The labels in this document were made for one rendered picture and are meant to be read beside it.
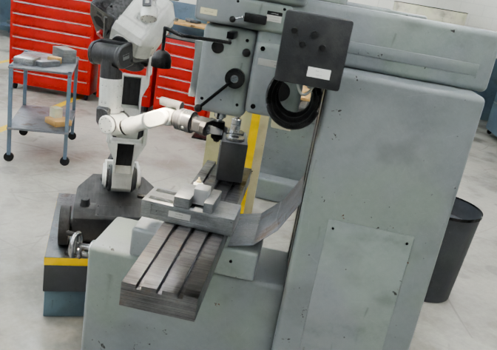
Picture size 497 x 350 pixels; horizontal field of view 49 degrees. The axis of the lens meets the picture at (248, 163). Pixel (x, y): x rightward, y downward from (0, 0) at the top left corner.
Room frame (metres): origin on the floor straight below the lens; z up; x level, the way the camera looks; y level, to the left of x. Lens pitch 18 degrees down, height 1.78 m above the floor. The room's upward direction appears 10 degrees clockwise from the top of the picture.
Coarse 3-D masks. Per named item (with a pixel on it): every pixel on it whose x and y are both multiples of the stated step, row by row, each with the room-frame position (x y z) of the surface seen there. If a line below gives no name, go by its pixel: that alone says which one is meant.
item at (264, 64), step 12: (264, 48) 1.89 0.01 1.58; (276, 48) 1.90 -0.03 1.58; (264, 60) 1.90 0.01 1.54; (276, 60) 1.89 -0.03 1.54; (252, 72) 1.90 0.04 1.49; (264, 72) 1.90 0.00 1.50; (252, 84) 1.90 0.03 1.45; (264, 84) 1.90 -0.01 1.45; (288, 84) 1.89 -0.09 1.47; (252, 96) 1.90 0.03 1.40; (264, 96) 1.90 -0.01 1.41; (288, 96) 1.89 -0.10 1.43; (300, 96) 1.90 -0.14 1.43; (252, 108) 1.89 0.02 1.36; (264, 108) 1.89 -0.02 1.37; (288, 108) 1.89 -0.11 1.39
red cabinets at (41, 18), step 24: (24, 0) 6.78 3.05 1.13; (48, 0) 6.79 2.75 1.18; (72, 0) 6.79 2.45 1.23; (24, 24) 6.79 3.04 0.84; (48, 24) 6.79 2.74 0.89; (72, 24) 6.79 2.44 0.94; (24, 48) 6.79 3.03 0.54; (48, 48) 6.79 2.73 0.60; (72, 48) 6.79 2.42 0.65; (168, 48) 6.65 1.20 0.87; (192, 48) 6.57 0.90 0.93; (96, 72) 7.04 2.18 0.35; (144, 72) 6.73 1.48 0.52; (168, 72) 6.64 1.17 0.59; (96, 96) 6.81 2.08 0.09; (144, 96) 6.72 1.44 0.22; (168, 96) 6.64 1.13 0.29
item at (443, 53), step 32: (352, 32) 1.89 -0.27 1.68; (384, 32) 1.88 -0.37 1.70; (416, 32) 1.87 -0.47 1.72; (448, 32) 1.86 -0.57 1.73; (480, 32) 1.86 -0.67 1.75; (352, 64) 1.88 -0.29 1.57; (384, 64) 1.88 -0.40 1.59; (416, 64) 1.86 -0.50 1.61; (448, 64) 1.86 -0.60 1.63; (480, 64) 1.85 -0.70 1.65
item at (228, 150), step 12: (228, 132) 2.48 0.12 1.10; (240, 132) 2.50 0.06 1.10; (228, 144) 2.35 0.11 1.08; (240, 144) 2.35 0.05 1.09; (228, 156) 2.35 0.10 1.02; (240, 156) 2.35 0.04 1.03; (228, 168) 2.35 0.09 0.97; (240, 168) 2.35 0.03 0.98; (228, 180) 2.35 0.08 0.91; (240, 180) 2.36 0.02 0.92
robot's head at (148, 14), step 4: (148, 0) 2.22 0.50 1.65; (152, 0) 2.23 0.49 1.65; (156, 0) 2.26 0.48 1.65; (152, 4) 2.22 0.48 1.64; (144, 8) 2.20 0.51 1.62; (148, 8) 2.20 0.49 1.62; (152, 8) 2.21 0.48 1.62; (156, 8) 2.22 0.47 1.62; (144, 12) 2.19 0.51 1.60; (148, 12) 2.19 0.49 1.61; (152, 12) 2.20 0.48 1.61; (156, 12) 2.22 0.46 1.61; (144, 16) 2.20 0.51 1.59; (148, 16) 2.20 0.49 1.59; (152, 16) 2.20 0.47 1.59; (156, 16) 2.21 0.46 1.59; (144, 20) 2.22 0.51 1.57; (148, 20) 2.22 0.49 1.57; (152, 20) 2.22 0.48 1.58; (156, 20) 2.22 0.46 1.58
